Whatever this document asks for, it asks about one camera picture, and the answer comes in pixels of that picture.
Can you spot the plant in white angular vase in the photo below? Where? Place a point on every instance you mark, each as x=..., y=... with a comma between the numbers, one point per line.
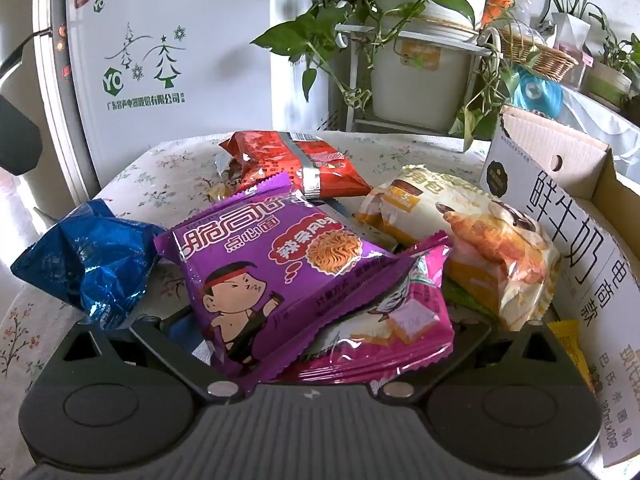
x=570, y=25

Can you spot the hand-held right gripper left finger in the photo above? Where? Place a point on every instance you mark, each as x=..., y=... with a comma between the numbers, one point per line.
x=170, y=357

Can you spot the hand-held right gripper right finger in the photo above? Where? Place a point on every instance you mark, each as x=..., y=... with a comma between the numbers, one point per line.
x=450, y=360

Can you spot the wicker basket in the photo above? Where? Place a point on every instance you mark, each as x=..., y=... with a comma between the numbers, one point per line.
x=540, y=55

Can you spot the purple noodle snack packet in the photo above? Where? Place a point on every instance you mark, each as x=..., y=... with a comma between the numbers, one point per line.
x=240, y=270

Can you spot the pink lidded container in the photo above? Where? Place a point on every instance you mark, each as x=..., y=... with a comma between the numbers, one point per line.
x=575, y=55

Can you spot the white chest freezer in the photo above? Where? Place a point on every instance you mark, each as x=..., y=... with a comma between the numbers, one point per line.
x=200, y=60

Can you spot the orange cup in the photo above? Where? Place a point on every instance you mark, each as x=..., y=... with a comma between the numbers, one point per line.
x=497, y=2

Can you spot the red snack packet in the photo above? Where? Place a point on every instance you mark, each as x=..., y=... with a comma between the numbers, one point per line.
x=270, y=160

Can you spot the floral tablecloth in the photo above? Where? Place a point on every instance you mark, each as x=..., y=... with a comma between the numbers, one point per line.
x=145, y=180

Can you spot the small potted plant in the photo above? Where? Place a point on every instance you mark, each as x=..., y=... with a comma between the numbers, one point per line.
x=607, y=82

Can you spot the croissant bread packet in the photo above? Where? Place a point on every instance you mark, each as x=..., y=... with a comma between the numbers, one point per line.
x=480, y=240

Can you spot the white metal plant stand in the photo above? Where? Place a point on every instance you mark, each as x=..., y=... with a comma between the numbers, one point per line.
x=350, y=60

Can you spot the cardboard box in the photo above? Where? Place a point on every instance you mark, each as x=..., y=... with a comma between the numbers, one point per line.
x=590, y=240

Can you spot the blue round roll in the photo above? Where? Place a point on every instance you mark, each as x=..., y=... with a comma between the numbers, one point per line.
x=537, y=92

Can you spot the cloth covered side table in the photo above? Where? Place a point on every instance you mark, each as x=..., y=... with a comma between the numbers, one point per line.
x=600, y=120

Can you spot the blue foil snack packet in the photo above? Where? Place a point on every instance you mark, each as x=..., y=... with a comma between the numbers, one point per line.
x=85, y=260

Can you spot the pink and white snack packet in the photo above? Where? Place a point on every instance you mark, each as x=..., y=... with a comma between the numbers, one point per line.
x=415, y=310

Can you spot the yellow snack packet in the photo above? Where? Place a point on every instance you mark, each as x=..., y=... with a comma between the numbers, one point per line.
x=567, y=342

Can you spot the green pothos plant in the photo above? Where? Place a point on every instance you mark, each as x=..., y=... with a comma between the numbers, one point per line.
x=295, y=35

